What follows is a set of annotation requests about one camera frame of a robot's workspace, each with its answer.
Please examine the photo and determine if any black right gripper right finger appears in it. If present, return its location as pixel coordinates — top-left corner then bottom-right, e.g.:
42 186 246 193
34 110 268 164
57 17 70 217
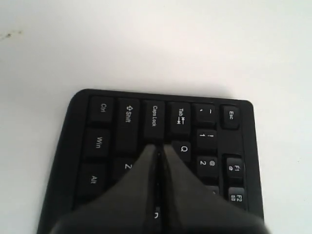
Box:
162 144 270 234

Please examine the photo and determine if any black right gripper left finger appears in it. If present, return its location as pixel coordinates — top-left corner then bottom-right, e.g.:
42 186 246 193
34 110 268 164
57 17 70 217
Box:
51 144 156 234

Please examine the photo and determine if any black acer keyboard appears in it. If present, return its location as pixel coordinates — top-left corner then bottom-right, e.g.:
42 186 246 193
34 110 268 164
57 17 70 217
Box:
38 89 264 234

